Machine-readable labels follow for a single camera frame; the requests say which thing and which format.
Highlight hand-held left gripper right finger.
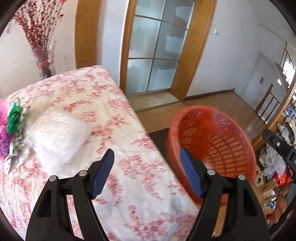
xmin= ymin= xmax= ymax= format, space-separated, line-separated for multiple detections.
xmin=180 ymin=148 xmax=271 ymax=241

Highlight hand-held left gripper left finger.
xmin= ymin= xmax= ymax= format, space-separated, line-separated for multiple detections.
xmin=25 ymin=149 xmax=115 ymax=241

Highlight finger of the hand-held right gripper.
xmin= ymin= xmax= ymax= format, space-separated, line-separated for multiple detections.
xmin=263 ymin=129 xmax=296 ymax=181

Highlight orange plastic waste basket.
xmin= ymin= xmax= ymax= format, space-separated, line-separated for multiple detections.
xmin=165 ymin=105 xmax=257 ymax=205

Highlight pile of assorted packages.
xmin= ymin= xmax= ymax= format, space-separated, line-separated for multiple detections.
xmin=253 ymin=93 xmax=296 ymax=223

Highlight floral red white tablecloth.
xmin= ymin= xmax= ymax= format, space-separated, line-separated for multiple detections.
xmin=0 ymin=64 xmax=201 ymax=241

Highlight white tape roll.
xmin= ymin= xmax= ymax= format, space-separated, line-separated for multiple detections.
xmin=254 ymin=169 xmax=264 ymax=186

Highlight dark floor mat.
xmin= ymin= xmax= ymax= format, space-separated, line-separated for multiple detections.
xmin=148 ymin=128 xmax=173 ymax=160

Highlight wooden stair railing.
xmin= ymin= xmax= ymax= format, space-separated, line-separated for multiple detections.
xmin=254 ymin=82 xmax=286 ymax=123

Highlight clear bubble wrap bag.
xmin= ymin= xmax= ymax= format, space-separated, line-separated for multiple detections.
xmin=24 ymin=111 xmax=88 ymax=165

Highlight barred window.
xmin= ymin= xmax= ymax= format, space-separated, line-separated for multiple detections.
xmin=274 ymin=42 xmax=296 ymax=88

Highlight white printed wrapper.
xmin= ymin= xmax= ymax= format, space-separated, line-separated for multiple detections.
xmin=3 ymin=130 xmax=29 ymax=175

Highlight small teal-green wrapper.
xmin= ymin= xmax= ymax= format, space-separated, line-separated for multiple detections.
xmin=6 ymin=98 xmax=25 ymax=133

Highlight pink plastic bag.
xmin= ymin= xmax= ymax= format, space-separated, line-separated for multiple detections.
xmin=0 ymin=98 xmax=12 ymax=158

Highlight frosted glass door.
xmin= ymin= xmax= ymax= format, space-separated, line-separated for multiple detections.
xmin=126 ymin=0 xmax=196 ymax=93

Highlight glass vase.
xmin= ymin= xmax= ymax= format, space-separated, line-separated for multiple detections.
xmin=31 ymin=40 xmax=57 ymax=80

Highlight red berry branches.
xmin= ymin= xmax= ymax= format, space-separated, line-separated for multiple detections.
xmin=14 ymin=0 xmax=67 ymax=61

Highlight wooden door frame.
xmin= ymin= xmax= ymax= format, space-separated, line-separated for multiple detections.
xmin=120 ymin=0 xmax=217 ymax=102

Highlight wooden wall pillar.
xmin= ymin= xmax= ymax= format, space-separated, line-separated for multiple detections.
xmin=75 ymin=0 xmax=100 ymax=69

